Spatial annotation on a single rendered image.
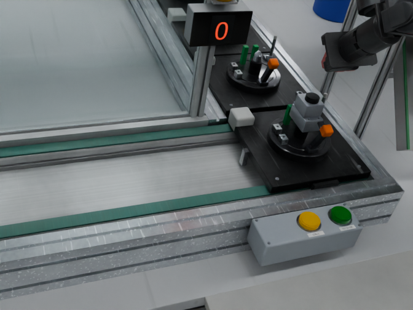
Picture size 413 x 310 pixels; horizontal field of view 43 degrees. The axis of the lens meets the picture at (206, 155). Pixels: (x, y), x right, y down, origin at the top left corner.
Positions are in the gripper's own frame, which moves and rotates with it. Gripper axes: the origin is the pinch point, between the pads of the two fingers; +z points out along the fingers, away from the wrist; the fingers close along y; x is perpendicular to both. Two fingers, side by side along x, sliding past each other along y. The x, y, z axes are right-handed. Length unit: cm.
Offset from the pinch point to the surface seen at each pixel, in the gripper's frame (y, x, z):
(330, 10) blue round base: -53, -38, 70
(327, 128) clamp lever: 0.8, 12.6, 2.2
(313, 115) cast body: 0.6, 9.0, 6.9
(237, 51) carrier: -0.4, -16.2, 40.7
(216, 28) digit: 20.7, -9.2, 2.8
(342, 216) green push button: 2.4, 30.0, 0.2
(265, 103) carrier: 2.0, 1.9, 24.9
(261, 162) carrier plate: 11.8, 16.8, 11.8
